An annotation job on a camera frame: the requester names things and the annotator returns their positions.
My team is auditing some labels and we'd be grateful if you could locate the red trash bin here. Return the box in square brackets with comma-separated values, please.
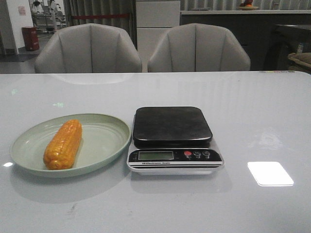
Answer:
[22, 26, 39, 51]

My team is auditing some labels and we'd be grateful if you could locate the white drawer cabinet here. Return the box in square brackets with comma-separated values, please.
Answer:
[136, 0, 180, 72]

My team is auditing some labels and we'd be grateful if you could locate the orange corn cob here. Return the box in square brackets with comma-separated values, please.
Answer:
[43, 119, 82, 170]

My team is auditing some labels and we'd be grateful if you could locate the beige cushion pet bed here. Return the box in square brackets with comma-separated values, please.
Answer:
[288, 52, 311, 74]

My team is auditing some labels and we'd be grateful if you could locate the black silver kitchen scale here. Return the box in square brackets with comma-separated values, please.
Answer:
[127, 106, 225, 175]

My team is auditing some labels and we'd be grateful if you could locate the grey upholstered chair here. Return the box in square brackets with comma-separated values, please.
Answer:
[35, 23, 142, 73]
[147, 23, 251, 72]

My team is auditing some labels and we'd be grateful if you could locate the dark counter sideboard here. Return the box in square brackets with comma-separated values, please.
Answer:
[180, 10, 311, 70]

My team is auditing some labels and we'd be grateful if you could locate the light green round plate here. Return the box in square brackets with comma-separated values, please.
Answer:
[11, 114, 131, 178]

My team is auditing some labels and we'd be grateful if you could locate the left grey upholstered chair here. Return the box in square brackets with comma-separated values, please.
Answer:
[35, 23, 142, 73]

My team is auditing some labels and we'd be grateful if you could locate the right grey upholstered chair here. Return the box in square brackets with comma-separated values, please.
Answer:
[147, 23, 251, 72]

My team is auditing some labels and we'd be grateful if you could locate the fruit bowl on counter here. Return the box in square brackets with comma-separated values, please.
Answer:
[238, 0, 259, 11]

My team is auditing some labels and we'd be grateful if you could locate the red barrier belt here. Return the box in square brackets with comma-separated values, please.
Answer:
[71, 14, 130, 20]

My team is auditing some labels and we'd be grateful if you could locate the dark side table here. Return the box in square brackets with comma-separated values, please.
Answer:
[263, 24, 311, 70]

